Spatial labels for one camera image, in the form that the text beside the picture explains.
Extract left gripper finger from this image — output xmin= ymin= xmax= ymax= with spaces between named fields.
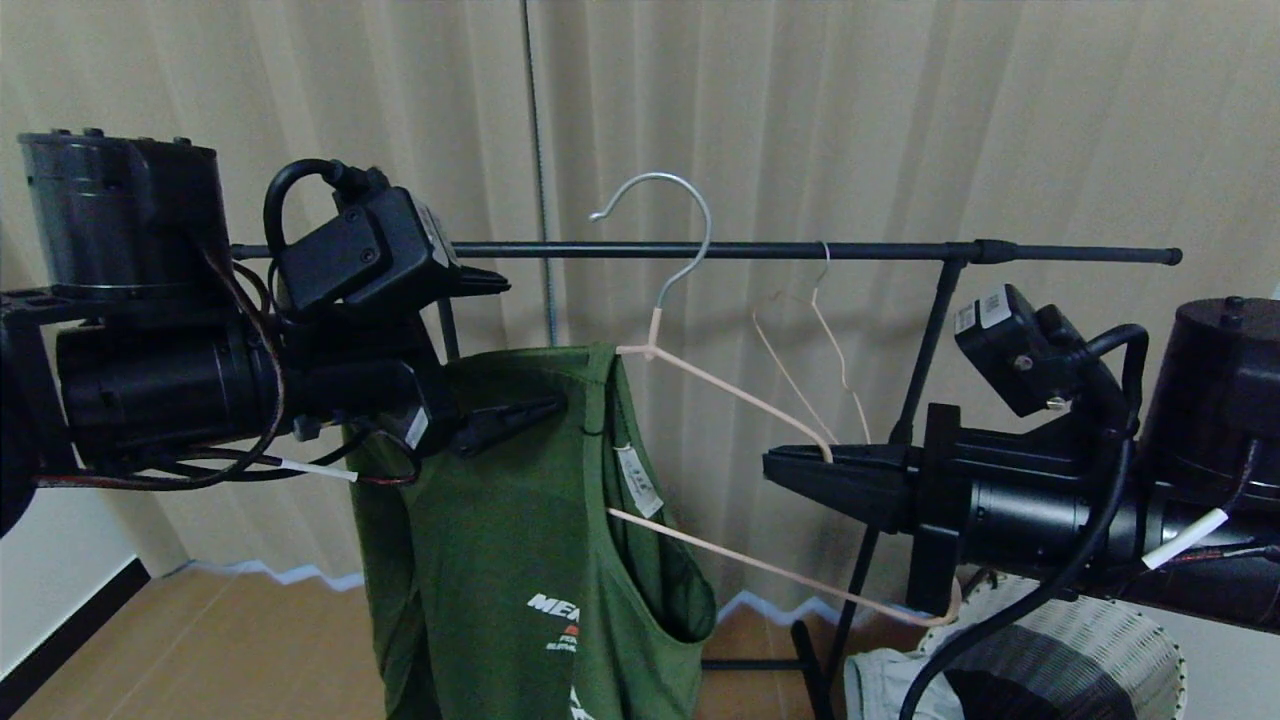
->
xmin=448 ymin=397 xmax=568 ymax=459
xmin=440 ymin=263 xmax=513 ymax=301

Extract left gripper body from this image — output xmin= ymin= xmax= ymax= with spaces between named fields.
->
xmin=55 ymin=300 xmax=446 ymax=471

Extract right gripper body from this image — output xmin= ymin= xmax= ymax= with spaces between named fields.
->
xmin=905 ymin=403 xmax=1151 ymax=618

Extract green printed sleeveless shirt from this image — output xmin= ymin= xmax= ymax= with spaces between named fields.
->
xmin=345 ymin=343 xmax=718 ymax=720

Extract pink clothes hanger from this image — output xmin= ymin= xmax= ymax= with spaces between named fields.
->
xmin=752 ymin=243 xmax=873 ymax=446
xmin=588 ymin=172 xmax=963 ymax=629

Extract white laundry basket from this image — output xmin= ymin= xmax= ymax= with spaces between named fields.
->
xmin=925 ymin=572 xmax=1188 ymax=720

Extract black clothes rack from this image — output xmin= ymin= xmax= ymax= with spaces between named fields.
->
xmin=230 ymin=238 xmax=1184 ymax=720

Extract pale grey shorts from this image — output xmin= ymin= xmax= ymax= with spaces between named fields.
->
xmin=843 ymin=648 xmax=951 ymax=720

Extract beige curtain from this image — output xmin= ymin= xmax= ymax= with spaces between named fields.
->
xmin=0 ymin=0 xmax=1280 ymax=626

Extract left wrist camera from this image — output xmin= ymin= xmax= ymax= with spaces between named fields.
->
xmin=275 ymin=165 xmax=461 ymax=321

